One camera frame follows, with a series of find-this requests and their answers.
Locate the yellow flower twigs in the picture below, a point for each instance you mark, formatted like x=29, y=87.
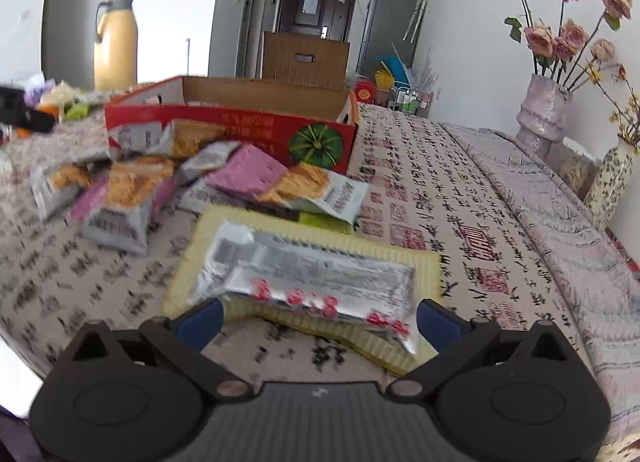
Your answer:
x=631, y=117

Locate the pink ceramic vase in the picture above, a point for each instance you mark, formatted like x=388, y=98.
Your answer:
x=542, y=112

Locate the grey refrigerator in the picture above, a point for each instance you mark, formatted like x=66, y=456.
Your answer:
x=390, y=27

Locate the red cardboard box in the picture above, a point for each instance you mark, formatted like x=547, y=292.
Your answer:
x=260, y=132

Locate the yellow plastic container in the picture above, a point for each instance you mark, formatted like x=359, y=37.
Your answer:
x=384, y=79

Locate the cream rubber glove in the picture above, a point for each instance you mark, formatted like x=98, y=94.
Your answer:
x=62, y=92

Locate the blue plastic dustpan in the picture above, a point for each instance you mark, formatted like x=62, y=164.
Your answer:
x=395, y=67

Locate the large silver yellow-edged snack packet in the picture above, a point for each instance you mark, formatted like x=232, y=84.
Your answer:
x=310, y=267

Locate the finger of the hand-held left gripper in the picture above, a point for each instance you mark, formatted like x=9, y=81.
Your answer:
x=40, y=122

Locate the small red gift box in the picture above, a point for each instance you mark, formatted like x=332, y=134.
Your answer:
x=365, y=90

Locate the white folded umbrella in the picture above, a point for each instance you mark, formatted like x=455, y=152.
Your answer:
x=417, y=12

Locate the pale purple dried plant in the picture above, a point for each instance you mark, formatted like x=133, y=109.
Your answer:
x=426, y=72

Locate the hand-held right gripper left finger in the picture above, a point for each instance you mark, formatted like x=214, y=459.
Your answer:
x=200, y=324

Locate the calligraphy print tablecloth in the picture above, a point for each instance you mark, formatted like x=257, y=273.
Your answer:
x=450, y=182

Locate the large pink snack packet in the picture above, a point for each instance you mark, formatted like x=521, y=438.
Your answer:
x=247, y=169

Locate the floral patterned vase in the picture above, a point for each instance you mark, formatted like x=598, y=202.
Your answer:
x=607, y=182

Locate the green white snack packet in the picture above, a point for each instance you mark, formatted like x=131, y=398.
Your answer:
x=325, y=223

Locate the pale pink patterned cloth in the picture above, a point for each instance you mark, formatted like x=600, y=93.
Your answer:
x=575, y=252

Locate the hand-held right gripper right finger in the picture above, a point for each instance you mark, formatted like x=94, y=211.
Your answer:
x=440, y=324

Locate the dark brown door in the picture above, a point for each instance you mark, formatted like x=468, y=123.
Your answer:
x=332, y=17

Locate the small pink snack packet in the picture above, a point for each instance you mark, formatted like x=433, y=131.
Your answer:
x=87, y=202

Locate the purple tissue pack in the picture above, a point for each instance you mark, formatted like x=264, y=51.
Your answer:
x=37, y=89

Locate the pile of white snack packets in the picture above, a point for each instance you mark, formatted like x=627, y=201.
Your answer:
x=125, y=187

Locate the wooden chair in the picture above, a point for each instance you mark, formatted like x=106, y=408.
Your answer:
x=280, y=67

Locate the yellow thermos jug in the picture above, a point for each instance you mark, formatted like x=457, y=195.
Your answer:
x=117, y=52

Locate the green sachet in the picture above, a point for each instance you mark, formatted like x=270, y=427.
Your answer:
x=76, y=112

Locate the bunch of pink roses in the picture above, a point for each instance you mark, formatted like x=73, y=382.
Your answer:
x=540, y=39

